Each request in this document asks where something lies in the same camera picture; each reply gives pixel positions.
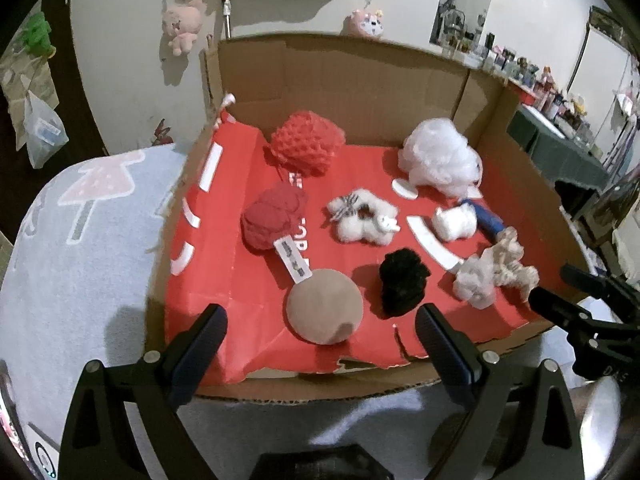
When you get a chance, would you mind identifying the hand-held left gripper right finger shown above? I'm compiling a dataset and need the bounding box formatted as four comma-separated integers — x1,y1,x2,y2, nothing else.
415,304,586,480

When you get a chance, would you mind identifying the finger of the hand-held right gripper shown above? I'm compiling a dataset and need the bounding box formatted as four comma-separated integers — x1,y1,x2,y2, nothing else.
529,286,601,336
560,264,640,311

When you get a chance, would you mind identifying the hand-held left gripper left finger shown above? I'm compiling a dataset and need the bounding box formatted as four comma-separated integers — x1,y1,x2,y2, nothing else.
60,304,228,480

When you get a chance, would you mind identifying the cardboard box with red print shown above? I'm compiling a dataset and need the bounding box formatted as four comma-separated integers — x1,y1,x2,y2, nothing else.
145,32,591,401

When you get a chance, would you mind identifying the white crinkled scrunchie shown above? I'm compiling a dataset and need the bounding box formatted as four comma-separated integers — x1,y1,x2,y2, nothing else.
452,255,498,310
432,206,478,242

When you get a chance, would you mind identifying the black scrunchie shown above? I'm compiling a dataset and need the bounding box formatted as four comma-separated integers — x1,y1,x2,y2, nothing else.
378,247,432,320

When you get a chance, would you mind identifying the cream crochet scrunchie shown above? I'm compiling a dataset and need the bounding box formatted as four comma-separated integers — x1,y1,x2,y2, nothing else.
482,227,541,303

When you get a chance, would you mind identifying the blue soft roll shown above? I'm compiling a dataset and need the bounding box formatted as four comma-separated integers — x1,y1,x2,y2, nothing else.
460,199,506,236

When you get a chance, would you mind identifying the beige powder puff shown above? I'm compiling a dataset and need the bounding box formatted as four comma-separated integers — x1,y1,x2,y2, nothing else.
286,269,364,346

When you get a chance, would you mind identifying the white fluffy scrunchie with bow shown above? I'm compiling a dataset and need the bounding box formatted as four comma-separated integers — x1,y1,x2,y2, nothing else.
326,189,400,246

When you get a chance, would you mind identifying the red knit scrunchie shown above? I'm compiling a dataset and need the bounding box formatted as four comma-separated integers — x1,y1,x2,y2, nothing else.
241,182,313,283

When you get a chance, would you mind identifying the white bath loofah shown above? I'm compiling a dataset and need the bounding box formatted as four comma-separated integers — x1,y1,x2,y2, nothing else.
397,119,483,198

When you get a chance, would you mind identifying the coral foam net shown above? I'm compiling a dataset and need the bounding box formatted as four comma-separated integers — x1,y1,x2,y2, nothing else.
264,111,346,177

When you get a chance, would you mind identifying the desk with green cloth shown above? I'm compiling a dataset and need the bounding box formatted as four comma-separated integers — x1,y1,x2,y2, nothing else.
507,105,611,191

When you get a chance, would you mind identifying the row of desk trinkets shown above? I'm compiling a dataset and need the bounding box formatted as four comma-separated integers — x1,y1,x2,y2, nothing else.
465,30,606,156

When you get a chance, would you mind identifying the white wardrobe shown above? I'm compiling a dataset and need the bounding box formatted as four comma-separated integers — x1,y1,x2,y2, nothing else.
570,7,640,161

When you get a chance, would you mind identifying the clear plastic bag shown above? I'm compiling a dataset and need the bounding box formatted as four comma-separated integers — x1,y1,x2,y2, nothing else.
22,90,70,170

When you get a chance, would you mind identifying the dark wooden door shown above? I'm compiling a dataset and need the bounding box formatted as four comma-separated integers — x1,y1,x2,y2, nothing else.
0,0,108,161

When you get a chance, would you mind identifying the pink plush toy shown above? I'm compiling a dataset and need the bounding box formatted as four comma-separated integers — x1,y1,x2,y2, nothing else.
161,0,206,57

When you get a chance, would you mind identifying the pink plush with white face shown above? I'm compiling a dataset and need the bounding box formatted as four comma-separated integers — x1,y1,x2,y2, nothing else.
347,9,386,40

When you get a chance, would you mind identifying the green plush toy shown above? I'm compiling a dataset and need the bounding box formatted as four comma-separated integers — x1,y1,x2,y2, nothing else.
22,12,56,56

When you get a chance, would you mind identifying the wall mirror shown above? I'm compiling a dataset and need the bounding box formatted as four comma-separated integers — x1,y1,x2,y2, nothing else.
430,0,498,56

